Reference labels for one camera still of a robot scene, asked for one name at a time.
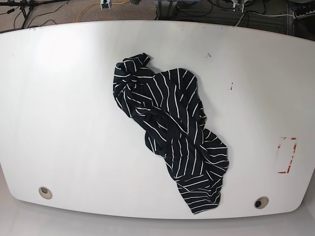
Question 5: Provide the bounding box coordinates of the table cable grommet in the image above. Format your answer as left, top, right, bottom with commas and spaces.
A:
38, 187, 53, 200
254, 196, 269, 209

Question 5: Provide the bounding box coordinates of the right table cable grommet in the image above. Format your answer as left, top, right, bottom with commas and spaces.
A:
254, 196, 269, 209

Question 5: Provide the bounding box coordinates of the yellow floor cable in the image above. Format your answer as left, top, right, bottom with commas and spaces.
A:
77, 1, 126, 23

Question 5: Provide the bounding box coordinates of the black tripod stand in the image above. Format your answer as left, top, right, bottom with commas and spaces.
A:
0, 0, 68, 30

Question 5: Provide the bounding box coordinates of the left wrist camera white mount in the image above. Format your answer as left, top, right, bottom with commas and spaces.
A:
231, 0, 247, 13

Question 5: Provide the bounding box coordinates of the black white striped T-shirt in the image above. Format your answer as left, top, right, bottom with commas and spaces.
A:
113, 53, 229, 214

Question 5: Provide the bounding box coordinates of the left table cable grommet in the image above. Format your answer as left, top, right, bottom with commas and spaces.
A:
38, 187, 53, 200

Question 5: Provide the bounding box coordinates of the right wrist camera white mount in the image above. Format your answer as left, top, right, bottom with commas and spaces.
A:
100, 0, 112, 10

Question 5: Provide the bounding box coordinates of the red tape rectangle marking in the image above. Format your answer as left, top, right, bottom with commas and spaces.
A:
274, 137, 297, 174

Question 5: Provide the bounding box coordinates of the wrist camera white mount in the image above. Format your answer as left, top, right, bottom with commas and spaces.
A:
100, 0, 112, 10
231, 0, 247, 13

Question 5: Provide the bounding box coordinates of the white power strip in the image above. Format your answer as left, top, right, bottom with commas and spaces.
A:
294, 2, 315, 20

